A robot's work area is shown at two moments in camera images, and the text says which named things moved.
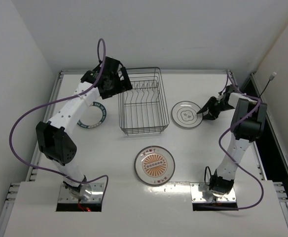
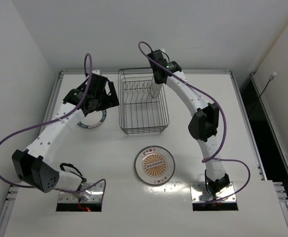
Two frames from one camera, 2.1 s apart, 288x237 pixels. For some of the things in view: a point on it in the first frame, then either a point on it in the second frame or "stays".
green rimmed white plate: x=93 y=116 stays
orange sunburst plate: x=154 y=166 stays
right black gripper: x=214 y=107 → x=159 y=79
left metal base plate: x=96 y=195 stays
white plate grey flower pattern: x=185 y=114 → x=156 y=89
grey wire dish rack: x=143 y=109 stays
